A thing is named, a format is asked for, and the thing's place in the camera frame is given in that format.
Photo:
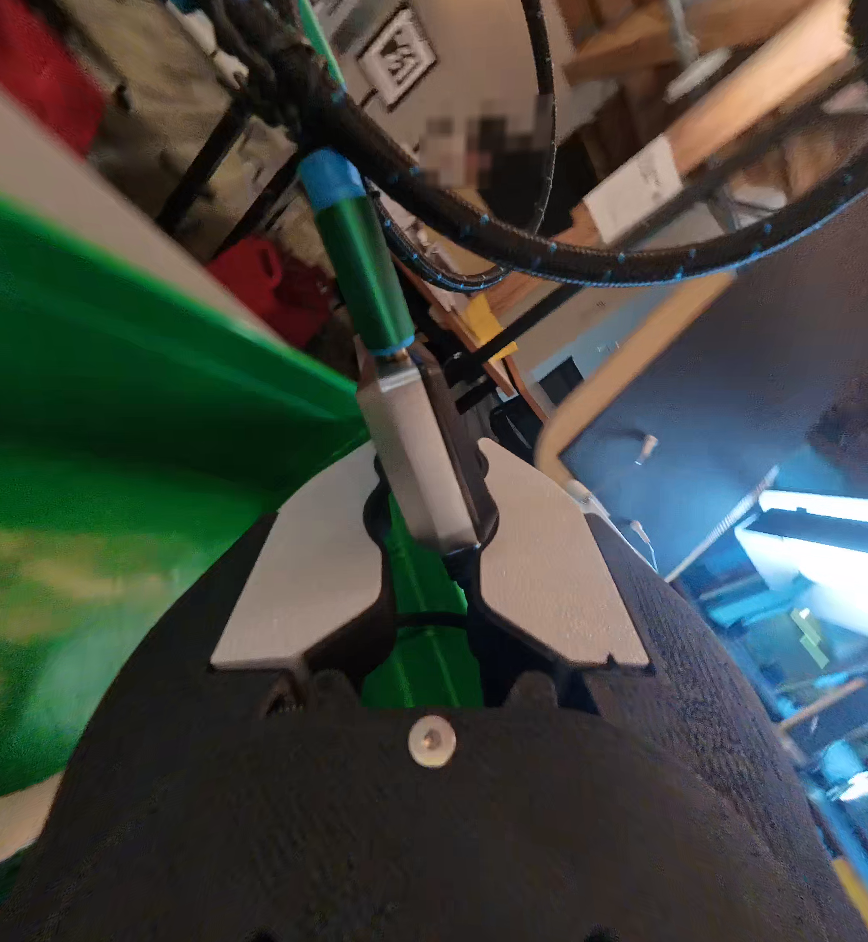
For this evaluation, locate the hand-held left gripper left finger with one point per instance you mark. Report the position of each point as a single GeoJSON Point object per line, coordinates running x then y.
{"type": "Point", "coordinates": [308, 581]}

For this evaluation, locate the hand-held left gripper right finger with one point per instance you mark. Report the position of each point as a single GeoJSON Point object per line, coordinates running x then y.
{"type": "Point", "coordinates": [551, 581]}

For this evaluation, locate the grey multiport adapter hub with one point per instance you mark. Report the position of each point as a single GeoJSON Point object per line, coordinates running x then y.
{"type": "Point", "coordinates": [412, 449]}

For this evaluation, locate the green plastic bin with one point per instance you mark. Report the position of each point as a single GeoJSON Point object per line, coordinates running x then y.
{"type": "Point", "coordinates": [147, 405]}

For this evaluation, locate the black wood-rimmed panel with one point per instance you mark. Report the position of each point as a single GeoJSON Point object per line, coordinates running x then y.
{"type": "Point", "coordinates": [699, 383]}

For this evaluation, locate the yellow box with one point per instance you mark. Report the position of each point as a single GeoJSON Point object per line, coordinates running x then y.
{"type": "Point", "coordinates": [489, 324]}

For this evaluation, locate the bright studio light panel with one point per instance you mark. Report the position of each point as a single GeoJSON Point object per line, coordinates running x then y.
{"type": "Point", "coordinates": [831, 559]}

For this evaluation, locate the red bag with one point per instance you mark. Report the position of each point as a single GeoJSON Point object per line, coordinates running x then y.
{"type": "Point", "coordinates": [257, 272]}

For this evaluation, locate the white paper label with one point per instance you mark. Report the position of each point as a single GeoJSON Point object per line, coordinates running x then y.
{"type": "Point", "coordinates": [640, 191]}

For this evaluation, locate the brown wooden desk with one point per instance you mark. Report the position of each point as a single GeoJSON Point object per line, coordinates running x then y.
{"type": "Point", "coordinates": [757, 96]}

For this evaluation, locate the black white marker sign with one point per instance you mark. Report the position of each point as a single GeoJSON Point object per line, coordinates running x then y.
{"type": "Point", "coordinates": [397, 51]}

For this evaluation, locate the red plastic bin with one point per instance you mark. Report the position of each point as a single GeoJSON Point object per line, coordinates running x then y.
{"type": "Point", "coordinates": [29, 66]}

